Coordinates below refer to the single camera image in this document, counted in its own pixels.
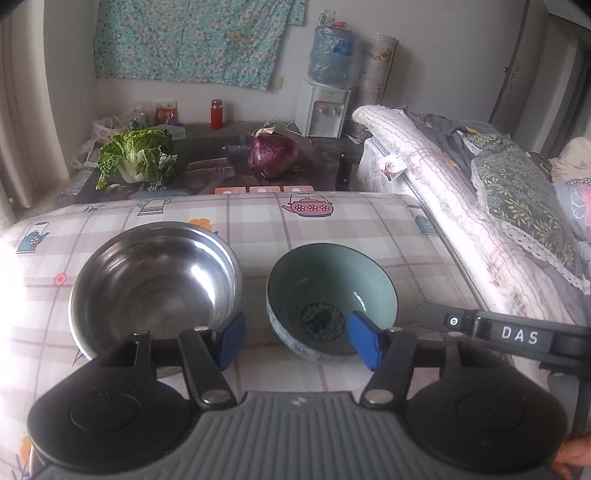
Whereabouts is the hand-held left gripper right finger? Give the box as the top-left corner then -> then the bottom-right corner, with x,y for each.
348,310 -> 506,409

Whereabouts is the beige curtain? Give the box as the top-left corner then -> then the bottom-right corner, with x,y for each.
0,14 -> 70,217

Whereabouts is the person's right hand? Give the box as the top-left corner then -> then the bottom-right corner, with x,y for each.
554,436 -> 591,478

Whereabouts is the white water dispenser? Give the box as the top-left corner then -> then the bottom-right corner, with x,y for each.
294,78 -> 352,139

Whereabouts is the white wardrobe door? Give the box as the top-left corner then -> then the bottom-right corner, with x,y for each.
492,0 -> 555,125

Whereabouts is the napa cabbage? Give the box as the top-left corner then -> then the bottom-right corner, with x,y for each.
95,129 -> 178,190

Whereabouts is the teal ceramic bowl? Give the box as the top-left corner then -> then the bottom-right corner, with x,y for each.
266,244 -> 399,365

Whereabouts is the teal floral wall cloth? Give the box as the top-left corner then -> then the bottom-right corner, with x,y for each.
93,0 -> 308,90

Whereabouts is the white plastic bag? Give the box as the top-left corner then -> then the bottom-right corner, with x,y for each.
71,117 -> 121,169

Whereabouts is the grey floral pillow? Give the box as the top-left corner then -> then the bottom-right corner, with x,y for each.
471,134 -> 591,294

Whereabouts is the red cabbage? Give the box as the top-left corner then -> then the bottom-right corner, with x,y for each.
248,129 -> 298,181

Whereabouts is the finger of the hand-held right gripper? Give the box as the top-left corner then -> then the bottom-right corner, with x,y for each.
416,302 -> 478,329

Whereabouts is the dark side table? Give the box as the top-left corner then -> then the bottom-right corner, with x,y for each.
65,122 -> 365,204

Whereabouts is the pink blanket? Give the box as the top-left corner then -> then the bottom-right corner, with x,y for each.
554,178 -> 591,241

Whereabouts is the red snack packet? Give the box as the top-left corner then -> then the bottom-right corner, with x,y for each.
154,100 -> 178,126

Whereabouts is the deep steel bowl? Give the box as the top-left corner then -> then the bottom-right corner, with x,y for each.
68,222 -> 244,365

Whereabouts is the white lace quilt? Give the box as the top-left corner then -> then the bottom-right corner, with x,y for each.
353,105 -> 591,324

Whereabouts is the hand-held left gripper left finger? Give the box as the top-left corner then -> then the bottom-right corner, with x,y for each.
99,311 -> 247,411

